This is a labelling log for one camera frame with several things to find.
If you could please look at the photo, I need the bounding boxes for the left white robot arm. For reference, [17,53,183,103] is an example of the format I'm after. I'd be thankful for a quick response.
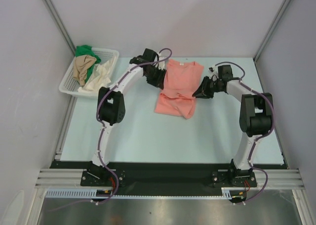
[87,48,170,185]

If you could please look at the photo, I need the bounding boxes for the green t shirt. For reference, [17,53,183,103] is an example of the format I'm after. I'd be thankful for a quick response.
[75,45,101,83]

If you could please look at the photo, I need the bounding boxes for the purple cable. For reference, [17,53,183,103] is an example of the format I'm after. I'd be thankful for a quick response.
[48,47,173,212]
[209,60,275,205]

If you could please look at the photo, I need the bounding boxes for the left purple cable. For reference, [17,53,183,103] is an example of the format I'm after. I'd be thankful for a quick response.
[48,47,173,212]

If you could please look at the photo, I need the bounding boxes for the aluminium corner post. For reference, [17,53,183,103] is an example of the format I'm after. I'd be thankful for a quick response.
[253,0,293,64]
[42,0,76,54]

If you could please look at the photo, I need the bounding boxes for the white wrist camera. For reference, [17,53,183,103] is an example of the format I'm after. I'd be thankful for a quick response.
[208,65,218,77]
[155,53,166,70]

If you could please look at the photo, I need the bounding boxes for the white plastic basket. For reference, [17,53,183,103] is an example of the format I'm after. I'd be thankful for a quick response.
[59,47,119,98]

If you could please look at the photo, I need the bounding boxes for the cream white t shirt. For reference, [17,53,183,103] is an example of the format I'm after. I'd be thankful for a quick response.
[78,57,115,93]

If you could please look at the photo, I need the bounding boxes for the beige t shirt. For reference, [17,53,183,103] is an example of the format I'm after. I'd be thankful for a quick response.
[73,55,97,86]

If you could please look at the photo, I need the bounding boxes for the left aluminium corner post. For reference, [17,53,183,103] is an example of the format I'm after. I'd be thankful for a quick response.
[42,0,76,54]

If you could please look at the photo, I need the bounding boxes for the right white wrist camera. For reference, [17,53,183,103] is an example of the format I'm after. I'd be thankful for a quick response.
[208,65,218,77]

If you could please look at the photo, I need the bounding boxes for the white slotted cable duct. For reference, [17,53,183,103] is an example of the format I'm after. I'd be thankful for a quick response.
[45,188,245,200]

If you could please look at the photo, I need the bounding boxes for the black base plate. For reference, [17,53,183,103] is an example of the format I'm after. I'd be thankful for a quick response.
[50,161,287,197]

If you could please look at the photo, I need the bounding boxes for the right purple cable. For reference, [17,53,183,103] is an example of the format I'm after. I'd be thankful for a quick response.
[209,60,275,205]

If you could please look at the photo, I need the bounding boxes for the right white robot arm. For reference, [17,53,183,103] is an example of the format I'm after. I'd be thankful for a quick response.
[193,61,275,187]

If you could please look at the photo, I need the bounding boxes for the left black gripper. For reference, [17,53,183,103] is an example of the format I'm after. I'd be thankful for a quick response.
[144,65,166,90]

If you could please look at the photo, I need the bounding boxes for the aluminium frame rail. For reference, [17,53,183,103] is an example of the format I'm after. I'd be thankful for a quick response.
[35,169,305,190]

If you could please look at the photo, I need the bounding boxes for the pink t shirt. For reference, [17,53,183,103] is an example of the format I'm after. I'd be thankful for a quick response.
[155,59,204,119]

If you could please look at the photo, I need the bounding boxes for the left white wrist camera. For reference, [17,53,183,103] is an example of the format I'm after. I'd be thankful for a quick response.
[155,53,166,70]

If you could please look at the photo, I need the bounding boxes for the right aluminium corner post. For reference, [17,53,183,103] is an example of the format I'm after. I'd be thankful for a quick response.
[253,0,293,64]

